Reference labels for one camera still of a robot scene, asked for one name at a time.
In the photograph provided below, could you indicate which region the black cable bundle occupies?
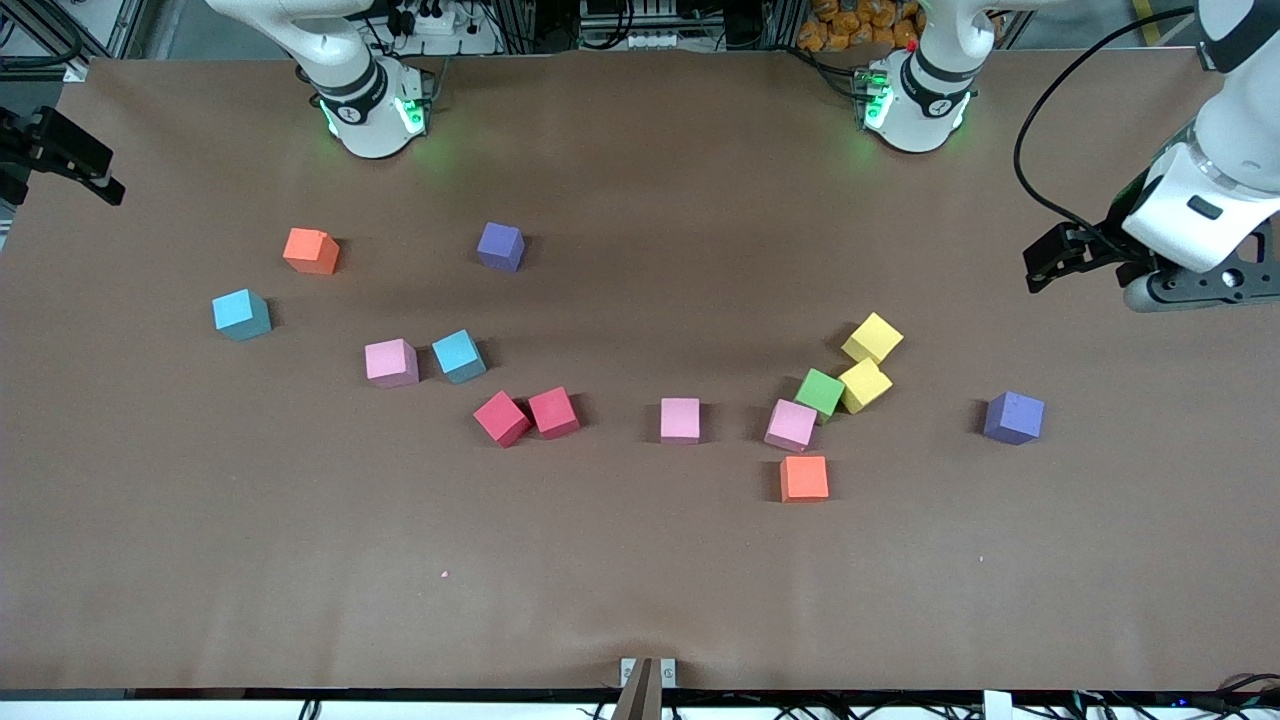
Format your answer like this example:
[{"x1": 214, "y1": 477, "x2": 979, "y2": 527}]
[{"x1": 1060, "y1": 672, "x2": 1280, "y2": 720}]

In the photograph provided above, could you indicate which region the pink foam cube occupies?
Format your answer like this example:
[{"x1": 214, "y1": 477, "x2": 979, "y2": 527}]
[
  {"x1": 765, "y1": 398, "x2": 819, "y2": 452},
  {"x1": 660, "y1": 397, "x2": 702, "y2": 443},
  {"x1": 364, "y1": 338, "x2": 420, "y2": 389}
]

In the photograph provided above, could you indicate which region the white power strip with plugs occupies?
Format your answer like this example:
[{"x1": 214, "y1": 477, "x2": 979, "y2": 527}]
[{"x1": 383, "y1": 0, "x2": 501, "y2": 57}]

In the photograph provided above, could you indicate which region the bag of orange snacks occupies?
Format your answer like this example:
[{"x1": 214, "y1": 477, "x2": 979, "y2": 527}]
[{"x1": 797, "y1": 0, "x2": 926, "y2": 53}]

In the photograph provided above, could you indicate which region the aluminium frame rail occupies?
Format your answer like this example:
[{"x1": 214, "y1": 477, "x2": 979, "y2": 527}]
[{"x1": 0, "y1": 0, "x2": 151, "y2": 83}]

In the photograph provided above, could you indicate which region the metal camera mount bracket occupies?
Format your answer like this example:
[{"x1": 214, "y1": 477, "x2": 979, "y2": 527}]
[{"x1": 619, "y1": 656, "x2": 679, "y2": 720}]

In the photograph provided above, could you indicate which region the purple foam cube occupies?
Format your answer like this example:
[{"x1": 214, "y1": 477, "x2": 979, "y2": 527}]
[
  {"x1": 477, "y1": 222, "x2": 526, "y2": 273},
  {"x1": 983, "y1": 391, "x2": 1046, "y2": 446}
]

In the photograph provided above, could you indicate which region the black base cable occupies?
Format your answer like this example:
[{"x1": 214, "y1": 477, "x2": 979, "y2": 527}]
[{"x1": 795, "y1": 45, "x2": 871, "y2": 101}]

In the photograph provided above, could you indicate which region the green foam cube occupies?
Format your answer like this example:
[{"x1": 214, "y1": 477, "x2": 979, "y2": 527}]
[{"x1": 795, "y1": 368, "x2": 847, "y2": 421}]

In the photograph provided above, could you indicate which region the red foam cube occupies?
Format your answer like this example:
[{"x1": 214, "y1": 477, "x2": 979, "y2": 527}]
[
  {"x1": 473, "y1": 391, "x2": 533, "y2": 448},
  {"x1": 527, "y1": 386, "x2": 582, "y2": 440}
]

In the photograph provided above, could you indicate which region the yellow foam cube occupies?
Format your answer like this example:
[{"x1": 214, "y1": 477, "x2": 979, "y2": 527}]
[
  {"x1": 838, "y1": 358, "x2": 894, "y2": 415},
  {"x1": 841, "y1": 312, "x2": 905, "y2": 365}
]

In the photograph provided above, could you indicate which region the cyan foam cube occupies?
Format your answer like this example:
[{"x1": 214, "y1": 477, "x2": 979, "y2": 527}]
[
  {"x1": 212, "y1": 289, "x2": 272, "y2": 342},
  {"x1": 432, "y1": 329, "x2": 488, "y2": 385}
]

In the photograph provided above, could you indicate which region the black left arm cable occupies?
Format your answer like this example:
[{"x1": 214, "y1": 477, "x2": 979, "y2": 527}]
[{"x1": 1013, "y1": 5, "x2": 1201, "y2": 251}]

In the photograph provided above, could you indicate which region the orange foam cube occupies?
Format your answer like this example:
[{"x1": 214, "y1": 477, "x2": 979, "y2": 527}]
[
  {"x1": 282, "y1": 228, "x2": 341, "y2": 276},
  {"x1": 780, "y1": 455, "x2": 830, "y2": 503}
]

